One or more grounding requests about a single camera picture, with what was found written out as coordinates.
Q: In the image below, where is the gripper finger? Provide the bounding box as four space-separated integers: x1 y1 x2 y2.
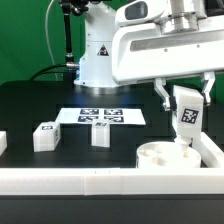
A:
201 71 215 106
154 78 171 111

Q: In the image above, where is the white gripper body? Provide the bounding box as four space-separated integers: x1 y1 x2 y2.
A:
112 0 224 84

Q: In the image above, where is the white round stool seat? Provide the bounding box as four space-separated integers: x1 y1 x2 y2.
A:
136 141 201 169

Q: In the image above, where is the white marker sheet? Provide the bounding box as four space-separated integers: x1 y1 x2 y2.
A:
56 108 146 125

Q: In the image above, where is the white cable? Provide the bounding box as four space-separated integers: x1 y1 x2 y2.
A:
44 0 60 81

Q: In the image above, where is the black cable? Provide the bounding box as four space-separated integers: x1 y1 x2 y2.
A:
29 63 78 82

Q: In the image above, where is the white U-shaped obstacle wall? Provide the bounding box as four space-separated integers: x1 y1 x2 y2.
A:
0 134 224 195

